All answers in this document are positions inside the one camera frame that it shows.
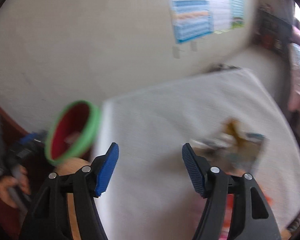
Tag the yellow snack wrapper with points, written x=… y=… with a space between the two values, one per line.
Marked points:
x=236 y=132

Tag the blue educational wall poster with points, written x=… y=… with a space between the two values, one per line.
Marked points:
x=190 y=19

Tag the white calendar poster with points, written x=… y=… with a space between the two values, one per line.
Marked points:
x=226 y=15

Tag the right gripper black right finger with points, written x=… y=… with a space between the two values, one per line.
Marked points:
x=251 y=214

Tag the light blue snack wrapper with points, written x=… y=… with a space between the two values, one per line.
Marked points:
x=231 y=154

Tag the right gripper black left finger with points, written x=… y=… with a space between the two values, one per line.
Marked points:
x=64 y=207

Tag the dark wooden shelf unit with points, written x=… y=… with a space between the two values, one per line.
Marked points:
x=271 y=32

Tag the person's left hand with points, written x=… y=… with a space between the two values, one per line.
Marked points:
x=9 y=182

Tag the white terry table cloth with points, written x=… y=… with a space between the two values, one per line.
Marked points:
x=150 y=195

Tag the bed with patterned quilt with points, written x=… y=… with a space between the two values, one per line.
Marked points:
x=294 y=59

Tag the pink snack bag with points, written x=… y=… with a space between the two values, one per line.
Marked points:
x=227 y=217

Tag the red bin with green rim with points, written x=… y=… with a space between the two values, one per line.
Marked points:
x=74 y=132

